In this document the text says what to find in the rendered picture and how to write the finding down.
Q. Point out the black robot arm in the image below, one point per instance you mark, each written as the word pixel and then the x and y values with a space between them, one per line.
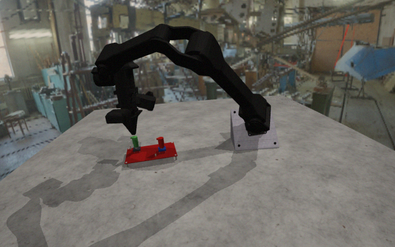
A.
pixel 203 55

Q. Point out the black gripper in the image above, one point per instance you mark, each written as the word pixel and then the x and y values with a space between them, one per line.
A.
pixel 126 114

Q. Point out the red circuit board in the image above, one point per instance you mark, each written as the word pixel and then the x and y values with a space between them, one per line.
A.
pixel 151 152

